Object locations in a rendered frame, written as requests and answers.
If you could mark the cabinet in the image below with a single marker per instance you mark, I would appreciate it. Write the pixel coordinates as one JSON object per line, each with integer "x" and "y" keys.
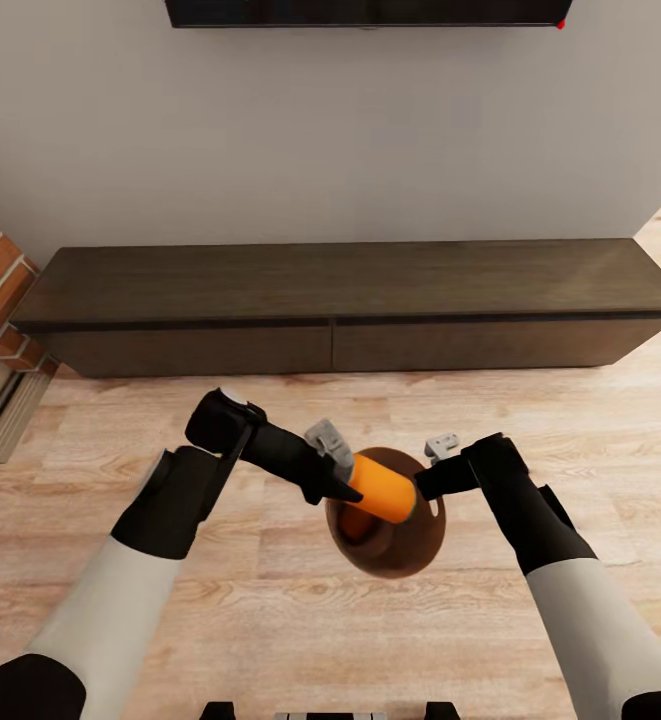
{"x": 239, "y": 310}

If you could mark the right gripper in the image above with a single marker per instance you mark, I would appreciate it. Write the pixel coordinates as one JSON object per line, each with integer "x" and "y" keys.
{"x": 437, "y": 480}

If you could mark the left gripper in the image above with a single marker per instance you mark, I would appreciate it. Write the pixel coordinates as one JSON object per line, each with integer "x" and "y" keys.
{"x": 300, "y": 464}

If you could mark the can of soda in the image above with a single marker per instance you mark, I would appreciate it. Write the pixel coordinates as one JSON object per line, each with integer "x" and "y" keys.
{"x": 355, "y": 522}
{"x": 385, "y": 493}

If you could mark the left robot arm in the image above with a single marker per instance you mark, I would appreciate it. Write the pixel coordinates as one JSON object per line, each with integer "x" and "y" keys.
{"x": 85, "y": 661}

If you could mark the trash can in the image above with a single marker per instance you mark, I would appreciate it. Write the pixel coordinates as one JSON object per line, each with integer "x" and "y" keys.
{"x": 393, "y": 551}

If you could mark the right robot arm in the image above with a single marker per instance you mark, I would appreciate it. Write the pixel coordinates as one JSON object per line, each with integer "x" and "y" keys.
{"x": 609, "y": 657}

